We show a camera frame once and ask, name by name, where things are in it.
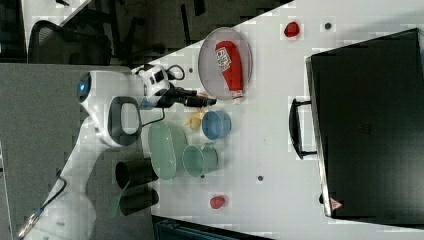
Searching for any black toaster oven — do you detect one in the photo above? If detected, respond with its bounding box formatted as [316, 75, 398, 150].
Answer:
[305, 28, 424, 229]

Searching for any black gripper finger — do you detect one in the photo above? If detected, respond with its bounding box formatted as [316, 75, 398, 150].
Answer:
[184, 96, 217, 108]
[179, 88, 209, 98]

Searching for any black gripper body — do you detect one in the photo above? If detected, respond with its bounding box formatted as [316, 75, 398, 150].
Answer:
[156, 84, 189, 108]

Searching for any yellow banana peel toy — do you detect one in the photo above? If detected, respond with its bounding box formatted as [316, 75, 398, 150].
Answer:
[184, 108, 205, 130]

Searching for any black office chair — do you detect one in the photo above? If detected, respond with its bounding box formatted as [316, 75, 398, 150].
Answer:
[27, 20, 112, 66]

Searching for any green mug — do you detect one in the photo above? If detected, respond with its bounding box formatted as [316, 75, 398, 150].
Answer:
[182, 142, 218, 177]

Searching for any blue cup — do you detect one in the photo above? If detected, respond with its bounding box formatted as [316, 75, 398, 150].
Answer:
[202, 111, 232, 140]

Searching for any black cylinder lower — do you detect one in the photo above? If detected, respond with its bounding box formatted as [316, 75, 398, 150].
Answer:
[119, 188, 159, 216]

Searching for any red strawberry toy far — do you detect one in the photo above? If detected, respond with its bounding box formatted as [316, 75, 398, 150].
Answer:
[284, 21, 300, 38]

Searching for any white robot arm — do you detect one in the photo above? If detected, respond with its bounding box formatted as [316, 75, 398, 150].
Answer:
[13, 64, 216, 240]

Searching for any red strawberry toy near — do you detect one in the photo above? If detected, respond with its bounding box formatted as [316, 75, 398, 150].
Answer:
[209, 196, 226, 209]

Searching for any grey round plate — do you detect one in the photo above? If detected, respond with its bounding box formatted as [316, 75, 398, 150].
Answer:
[198, 27, 253, 101]

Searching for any red plush ketchup bottle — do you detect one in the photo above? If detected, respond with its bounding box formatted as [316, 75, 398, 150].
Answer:
[215, 41, 244, 104]

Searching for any red strawberry toy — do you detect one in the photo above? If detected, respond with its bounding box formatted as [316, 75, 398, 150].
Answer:
[209, 196, 226, 209]
[284, 21, 300, 38]

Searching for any black cylinder upper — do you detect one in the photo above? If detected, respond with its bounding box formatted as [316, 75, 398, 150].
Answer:
[115, 158, 158, 189]

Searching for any green colander basket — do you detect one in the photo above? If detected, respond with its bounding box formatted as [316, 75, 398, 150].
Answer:
[148, 121, 188, 180]

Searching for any black cylinder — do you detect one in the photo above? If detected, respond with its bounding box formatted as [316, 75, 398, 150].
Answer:
[119, 188, 159, 216]
[115, 158, 158, 189]

